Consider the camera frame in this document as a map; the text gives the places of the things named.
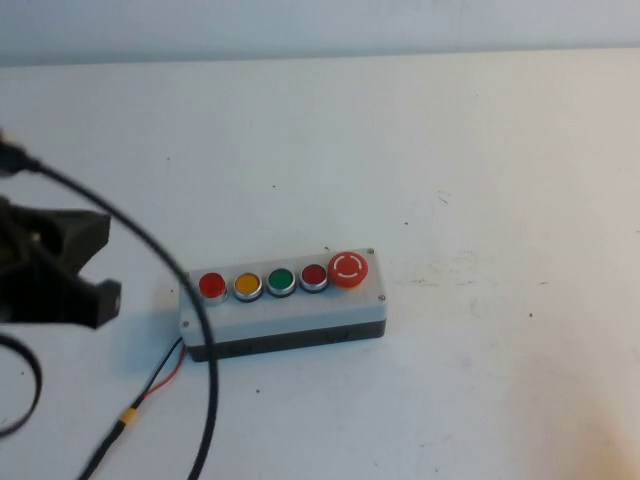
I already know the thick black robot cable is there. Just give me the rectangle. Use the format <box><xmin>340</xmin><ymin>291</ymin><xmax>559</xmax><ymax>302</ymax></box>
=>
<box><xmin>0</xmin><ymin>127</ymin><xmax>221</xmax><ymax>480</ymax></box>

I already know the dark red push button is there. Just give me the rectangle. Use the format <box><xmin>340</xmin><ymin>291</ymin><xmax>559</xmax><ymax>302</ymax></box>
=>
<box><xmin>298</xmin><ymin>263</ymin><xmax>330</xmax><ymax>295</ymax></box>

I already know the green push button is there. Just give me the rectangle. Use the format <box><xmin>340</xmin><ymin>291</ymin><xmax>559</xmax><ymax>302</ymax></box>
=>
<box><xmin>265</xmin><ymin>267</ymin><xmax>297</xmax><ymax>299</ymax></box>

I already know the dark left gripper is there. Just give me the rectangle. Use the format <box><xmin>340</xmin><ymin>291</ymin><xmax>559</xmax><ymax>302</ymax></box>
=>
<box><xmin>0</xmin><ymin>197</ymin><xmax>123</xmax><ymax>330</ymax></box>

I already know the red black wire yellow connector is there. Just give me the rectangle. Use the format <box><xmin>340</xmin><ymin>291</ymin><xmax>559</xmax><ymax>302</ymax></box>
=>
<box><xmin>74</xmin><ymin>335</ymin><xmax>191</xmax><ymax>480</ymax></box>

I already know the grey black button control box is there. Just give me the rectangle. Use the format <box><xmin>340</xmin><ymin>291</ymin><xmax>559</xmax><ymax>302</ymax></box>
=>
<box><xmin>178</xmin><ymin>248</ymin><xmax>389</xmax><ymax>365</ymax></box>

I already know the red illuminated push button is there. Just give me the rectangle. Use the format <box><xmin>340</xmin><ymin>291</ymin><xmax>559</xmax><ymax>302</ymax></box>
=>
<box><xmin>198</xmin><ymin>272</ymin><xmax>229</xmax><ymax>305</ymax></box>

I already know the red emergency stop mushroom button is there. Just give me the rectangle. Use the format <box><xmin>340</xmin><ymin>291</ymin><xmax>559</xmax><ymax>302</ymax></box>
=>
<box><xmin>327</xmin><ymin>251</ymin><xmax>370</xmax><ymax>290</ymax></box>

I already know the yellow push button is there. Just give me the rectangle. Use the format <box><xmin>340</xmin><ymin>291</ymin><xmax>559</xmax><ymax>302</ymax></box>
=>
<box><xmin>233</xmin><ymin>272</ymin><xmax>264</xmax><ymax>304</ymax></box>

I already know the black flat cable loop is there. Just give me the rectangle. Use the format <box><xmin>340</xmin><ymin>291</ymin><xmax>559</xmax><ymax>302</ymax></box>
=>
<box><xmin>0</xmin><ymin>333</ymin><xmax>44</xmax><ymax>440</ymax></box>

